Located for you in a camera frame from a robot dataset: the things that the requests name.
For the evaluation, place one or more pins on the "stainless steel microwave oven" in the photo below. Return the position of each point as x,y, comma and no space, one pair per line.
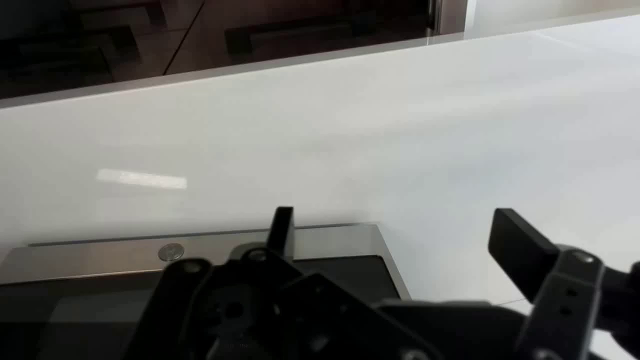
85,301

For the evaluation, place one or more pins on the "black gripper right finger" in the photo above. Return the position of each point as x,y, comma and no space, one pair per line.
573,292

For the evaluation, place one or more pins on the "dark wood base cabinets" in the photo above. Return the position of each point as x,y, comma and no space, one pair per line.
60,45

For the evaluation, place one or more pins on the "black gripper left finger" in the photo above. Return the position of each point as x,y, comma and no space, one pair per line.
258,306

